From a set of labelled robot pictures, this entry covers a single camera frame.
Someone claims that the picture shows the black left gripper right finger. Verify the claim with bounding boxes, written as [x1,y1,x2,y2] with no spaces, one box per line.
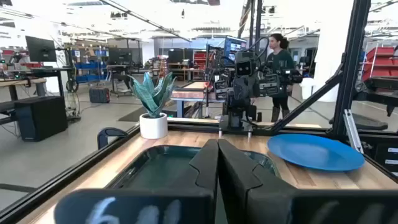
[218,139,398,224]

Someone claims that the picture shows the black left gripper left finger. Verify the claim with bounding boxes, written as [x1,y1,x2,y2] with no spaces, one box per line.
[54,139,220,224]

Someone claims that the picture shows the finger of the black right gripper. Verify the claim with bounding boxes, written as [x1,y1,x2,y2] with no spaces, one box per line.
[246,79,260,108]
[233,80,247,108]

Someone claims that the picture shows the blue round plate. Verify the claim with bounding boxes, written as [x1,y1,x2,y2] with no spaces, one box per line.
[267,133,366,172]

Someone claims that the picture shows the black computer monitor on arm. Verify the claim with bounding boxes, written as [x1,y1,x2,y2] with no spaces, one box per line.
[25,35,58,63]

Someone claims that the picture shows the dark rectangular serving tray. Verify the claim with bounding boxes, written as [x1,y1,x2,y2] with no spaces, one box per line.
[107,145,280,190]

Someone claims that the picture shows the person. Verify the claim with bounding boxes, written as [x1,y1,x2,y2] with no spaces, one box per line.
[266,33,296,123]

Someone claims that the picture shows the white waste bin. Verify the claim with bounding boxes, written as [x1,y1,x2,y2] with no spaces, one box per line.
[300,77,317,100]

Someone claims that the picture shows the blue lit display screen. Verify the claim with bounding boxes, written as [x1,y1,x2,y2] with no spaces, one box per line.
[223,35,248,62]

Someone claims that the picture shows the wooden top robot table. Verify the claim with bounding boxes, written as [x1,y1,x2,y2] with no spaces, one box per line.
[170,81,218,118]

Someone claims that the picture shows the white cylindrical plant pot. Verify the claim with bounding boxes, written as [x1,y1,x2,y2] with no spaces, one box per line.
[139,112,169,140]

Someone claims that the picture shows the artificial green leafy plant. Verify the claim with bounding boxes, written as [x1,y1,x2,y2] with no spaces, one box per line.
[129,72,177,118]

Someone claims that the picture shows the black floor mat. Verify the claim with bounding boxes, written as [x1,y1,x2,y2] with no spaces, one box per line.
[118,105,175,122]

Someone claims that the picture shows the red storage bin rack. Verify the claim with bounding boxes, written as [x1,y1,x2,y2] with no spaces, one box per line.
[362,46,398,82]

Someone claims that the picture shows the black computer monitor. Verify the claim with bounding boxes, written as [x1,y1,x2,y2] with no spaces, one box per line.
[108,48,133,65]

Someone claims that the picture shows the black equipment case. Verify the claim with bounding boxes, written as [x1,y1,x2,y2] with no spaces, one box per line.
[89,86,111,104]

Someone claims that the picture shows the blue storage bin shelf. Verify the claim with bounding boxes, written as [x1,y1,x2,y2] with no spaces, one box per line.
[74,60,108,83]

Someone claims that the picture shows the black computer tower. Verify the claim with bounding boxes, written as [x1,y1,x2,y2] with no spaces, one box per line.
[14,95,68,142]

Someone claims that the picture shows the black monitor desk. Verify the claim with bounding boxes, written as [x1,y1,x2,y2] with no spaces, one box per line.
[27,67,75,97]

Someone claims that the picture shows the wooden top workbench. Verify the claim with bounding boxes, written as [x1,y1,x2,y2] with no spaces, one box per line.
[0,77,47,101]

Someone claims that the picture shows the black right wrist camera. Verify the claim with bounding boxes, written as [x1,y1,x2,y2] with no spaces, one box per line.
[235,60,253,78]

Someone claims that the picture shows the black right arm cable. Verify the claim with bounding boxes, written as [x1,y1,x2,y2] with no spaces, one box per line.
[245,36,270,63]

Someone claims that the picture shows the black diagonal frame brace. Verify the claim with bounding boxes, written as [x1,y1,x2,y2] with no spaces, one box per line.
[272,71,345,133]

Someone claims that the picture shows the black table end rail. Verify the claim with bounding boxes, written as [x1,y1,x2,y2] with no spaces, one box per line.
[167,119,333,136]

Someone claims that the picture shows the black vertical frame post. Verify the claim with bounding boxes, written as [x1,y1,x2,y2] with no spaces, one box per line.
[331,0,373,138]

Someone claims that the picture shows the silver metal bracket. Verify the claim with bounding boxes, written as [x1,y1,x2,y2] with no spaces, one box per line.
[343,109,364,154]

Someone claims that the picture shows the black curved bracket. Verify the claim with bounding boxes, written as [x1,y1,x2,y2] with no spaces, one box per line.
[97,126,129,150]

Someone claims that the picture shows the black table edge rail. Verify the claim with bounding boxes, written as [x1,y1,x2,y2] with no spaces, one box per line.
[0,124,141,224]

